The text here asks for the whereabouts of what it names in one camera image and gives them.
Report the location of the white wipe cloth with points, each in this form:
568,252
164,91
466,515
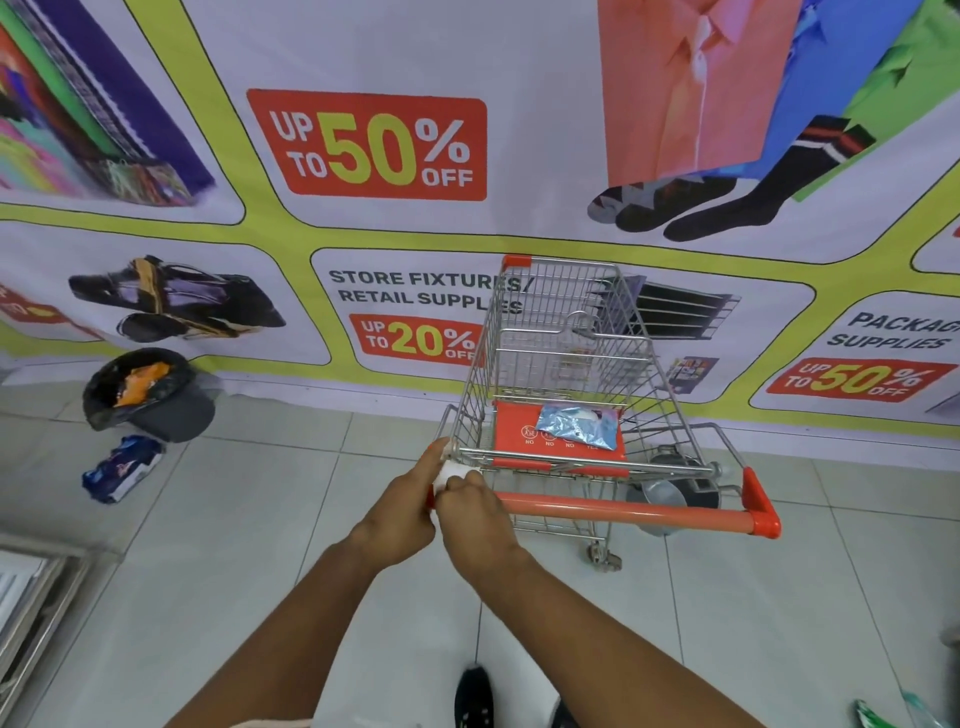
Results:
452,472

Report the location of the blue silver wipes packet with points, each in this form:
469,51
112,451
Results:
577,426

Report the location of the person's right hand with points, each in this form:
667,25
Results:
476,532

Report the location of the printed advertising wall banner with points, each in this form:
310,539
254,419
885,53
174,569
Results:
525,112

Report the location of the green plastic packet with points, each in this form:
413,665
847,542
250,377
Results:
874,716

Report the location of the orange wrapper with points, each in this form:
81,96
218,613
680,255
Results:
141,384

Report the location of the grey metal bucket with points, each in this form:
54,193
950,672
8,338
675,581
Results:
667,499

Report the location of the person's left forearm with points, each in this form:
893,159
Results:
292,645

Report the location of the person's right forearm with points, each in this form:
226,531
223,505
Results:
600,660

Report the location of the black trash bin with bag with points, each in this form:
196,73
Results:
176,416

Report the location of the blue snack packet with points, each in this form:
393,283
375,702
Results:
120,469

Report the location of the person's left hand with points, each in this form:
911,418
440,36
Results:
397,517

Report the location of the silver metal rack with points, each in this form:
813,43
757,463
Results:
34,600

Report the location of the person's black shoe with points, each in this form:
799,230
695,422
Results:
562,716
474,701

